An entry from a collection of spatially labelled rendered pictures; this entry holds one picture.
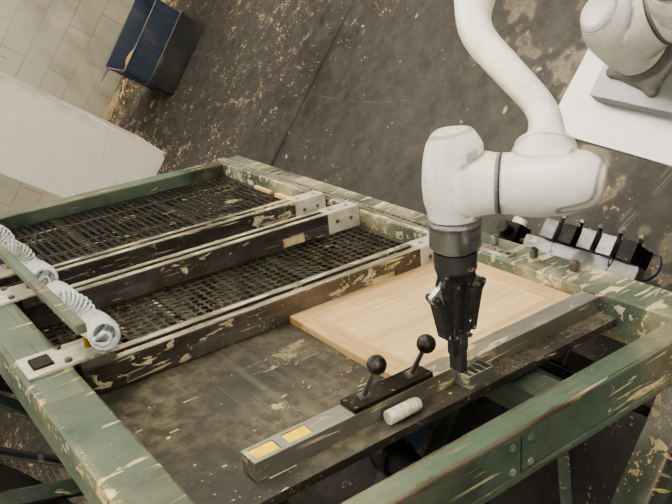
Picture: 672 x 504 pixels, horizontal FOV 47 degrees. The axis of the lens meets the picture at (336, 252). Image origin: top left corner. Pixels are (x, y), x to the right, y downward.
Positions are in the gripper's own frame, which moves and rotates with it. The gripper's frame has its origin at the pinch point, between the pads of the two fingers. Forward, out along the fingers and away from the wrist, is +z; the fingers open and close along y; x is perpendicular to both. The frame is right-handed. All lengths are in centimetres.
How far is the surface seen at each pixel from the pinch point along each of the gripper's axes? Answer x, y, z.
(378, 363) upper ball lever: 7.3, -12.8, 0.1
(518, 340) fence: 11.1, 28.7, 12.6
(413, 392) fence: 11.2, -1.7, 12.7
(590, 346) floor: 63, 125, 71
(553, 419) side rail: -13.4, 10.4, 12.6
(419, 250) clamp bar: 60, 44, 9
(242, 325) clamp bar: 60, -13, 11
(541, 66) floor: 138, 186, -14
